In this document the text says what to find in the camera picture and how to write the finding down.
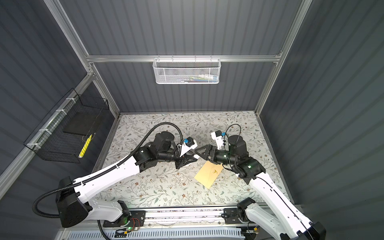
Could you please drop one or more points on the tan kraft envelope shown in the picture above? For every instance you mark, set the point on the tan kraft envelope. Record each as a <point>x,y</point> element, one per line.
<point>208,174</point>

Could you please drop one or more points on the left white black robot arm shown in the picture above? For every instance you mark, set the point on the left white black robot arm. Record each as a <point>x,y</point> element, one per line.
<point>78,204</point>

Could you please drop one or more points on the yellow marker pen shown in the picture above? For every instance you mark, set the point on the yellow marker pen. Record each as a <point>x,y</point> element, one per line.
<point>85,147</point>

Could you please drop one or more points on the pens in white basket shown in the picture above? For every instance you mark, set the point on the pens in white basket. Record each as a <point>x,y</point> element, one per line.
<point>206,78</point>

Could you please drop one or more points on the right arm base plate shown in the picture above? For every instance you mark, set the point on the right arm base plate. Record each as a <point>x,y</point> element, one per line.
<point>231,216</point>

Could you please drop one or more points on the white wire basket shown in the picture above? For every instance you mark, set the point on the white wire basket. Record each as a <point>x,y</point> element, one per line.
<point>168,72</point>

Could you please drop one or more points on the black foam pad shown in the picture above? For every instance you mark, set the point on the black foam pad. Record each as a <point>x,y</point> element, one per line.
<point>83,124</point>

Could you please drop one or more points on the black wire basket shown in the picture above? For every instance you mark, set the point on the black wire basket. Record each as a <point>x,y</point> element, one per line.
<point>67,134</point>

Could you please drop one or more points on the aluminium mounting rail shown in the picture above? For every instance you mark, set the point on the aluminium mounting rail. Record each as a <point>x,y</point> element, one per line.
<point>185,215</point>

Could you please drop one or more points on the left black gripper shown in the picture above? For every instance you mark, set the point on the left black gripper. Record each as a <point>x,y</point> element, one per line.
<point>183,161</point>

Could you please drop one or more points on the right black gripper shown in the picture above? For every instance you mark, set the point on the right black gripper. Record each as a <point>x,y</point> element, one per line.
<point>209,148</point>

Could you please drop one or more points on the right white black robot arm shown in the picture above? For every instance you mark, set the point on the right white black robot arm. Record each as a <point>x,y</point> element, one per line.
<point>285,222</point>

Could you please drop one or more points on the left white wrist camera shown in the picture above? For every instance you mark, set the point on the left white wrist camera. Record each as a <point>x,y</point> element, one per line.
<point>186,145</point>

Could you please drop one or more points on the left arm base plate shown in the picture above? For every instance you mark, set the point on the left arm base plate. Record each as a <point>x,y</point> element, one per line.
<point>135,218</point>

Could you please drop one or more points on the white ventilated cable duct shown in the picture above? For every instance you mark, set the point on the white ventilated cable duct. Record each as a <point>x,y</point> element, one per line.
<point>217,233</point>

